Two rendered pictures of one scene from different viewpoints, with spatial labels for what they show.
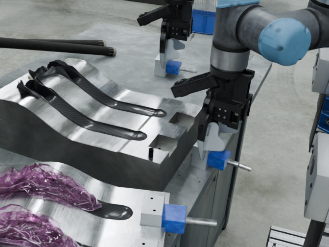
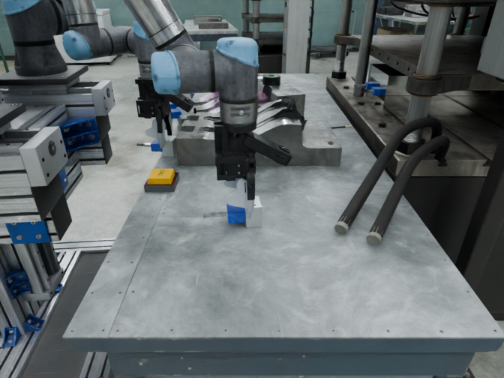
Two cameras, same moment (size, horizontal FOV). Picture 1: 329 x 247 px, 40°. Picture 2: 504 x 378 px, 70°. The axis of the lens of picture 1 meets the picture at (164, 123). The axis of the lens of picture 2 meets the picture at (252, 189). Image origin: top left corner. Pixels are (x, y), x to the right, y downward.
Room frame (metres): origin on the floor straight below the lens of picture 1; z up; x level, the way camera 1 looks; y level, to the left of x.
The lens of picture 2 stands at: (1.97, -0.22, 1.28)
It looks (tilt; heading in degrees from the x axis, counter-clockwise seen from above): 29 degrees down; 160
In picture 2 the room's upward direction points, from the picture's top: straight up
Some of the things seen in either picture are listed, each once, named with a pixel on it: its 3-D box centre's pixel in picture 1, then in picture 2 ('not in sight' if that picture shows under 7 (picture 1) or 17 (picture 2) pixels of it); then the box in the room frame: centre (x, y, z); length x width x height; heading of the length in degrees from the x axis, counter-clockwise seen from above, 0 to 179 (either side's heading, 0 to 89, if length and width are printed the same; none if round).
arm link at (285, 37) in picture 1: (280, 35); (121, 40); (0.76, -0.19, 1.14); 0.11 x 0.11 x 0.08; 34
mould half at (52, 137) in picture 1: (82, 112); (258, 130); (0.91, 0.19, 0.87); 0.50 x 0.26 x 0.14; 70
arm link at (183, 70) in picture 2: not in sight; (183, 70); (1.27, -0.10, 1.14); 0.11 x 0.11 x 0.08; 79
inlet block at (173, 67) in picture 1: (176, 67); (232, 213); (1.30, -0.02, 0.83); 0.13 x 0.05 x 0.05; 77
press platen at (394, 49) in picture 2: not in sight; (448, 67); (0.67, 1.22, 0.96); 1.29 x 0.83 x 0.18; 160
